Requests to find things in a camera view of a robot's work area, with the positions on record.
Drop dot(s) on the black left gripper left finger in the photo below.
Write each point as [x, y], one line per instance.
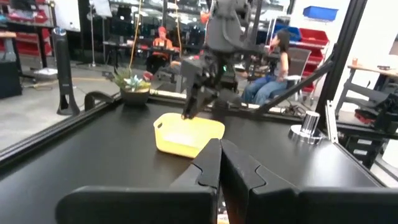
[140, 205]

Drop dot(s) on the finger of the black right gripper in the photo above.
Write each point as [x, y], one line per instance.
[205, 101]
[189, 104]

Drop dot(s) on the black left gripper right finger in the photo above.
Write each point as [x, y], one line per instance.
[311, 208]

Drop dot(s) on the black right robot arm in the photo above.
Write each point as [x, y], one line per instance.
[224, 28]

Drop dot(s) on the yellow plastic bin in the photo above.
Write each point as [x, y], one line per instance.
[186, 137]

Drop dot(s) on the person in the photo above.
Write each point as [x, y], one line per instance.
[161, 46]
[264, 90]

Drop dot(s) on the potted succulent plant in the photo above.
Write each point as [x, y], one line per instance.
[135, 96]

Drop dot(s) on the chrome cylinder on round base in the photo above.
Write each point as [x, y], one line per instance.
[309, 123]

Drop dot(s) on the black drawer cabinet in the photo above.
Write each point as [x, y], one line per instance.
[373, 149]

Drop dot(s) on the silver upright metal bar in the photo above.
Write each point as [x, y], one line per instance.
[331, 124]

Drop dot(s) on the black curved clamp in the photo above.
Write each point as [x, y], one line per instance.
[93, 96]

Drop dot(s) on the grey office chair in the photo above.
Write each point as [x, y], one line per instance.
[298, 62]

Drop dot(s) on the blue storage bin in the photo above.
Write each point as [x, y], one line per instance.
[320, 13]
[292, 32]

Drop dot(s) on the red black case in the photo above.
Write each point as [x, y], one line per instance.
[362, 116]

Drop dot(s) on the light stand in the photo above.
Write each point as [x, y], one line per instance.
[92, 40]

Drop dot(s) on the red storage bin rack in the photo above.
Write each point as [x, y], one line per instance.
[314, 36]

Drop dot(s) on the black equipment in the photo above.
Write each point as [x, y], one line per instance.
[387, 112]

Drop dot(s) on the black tower stand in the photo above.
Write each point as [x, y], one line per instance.
[63, 71]

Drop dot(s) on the whiteboard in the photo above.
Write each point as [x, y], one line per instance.
[66, 14]

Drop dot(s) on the wooden top desk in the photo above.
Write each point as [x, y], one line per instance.
[367, 70]

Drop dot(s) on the small orange cup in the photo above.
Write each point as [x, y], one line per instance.
[354, 61]

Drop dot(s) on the red shelf rack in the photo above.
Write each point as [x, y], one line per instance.
[31, 46]

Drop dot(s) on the black box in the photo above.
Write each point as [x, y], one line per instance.
[9, 81]

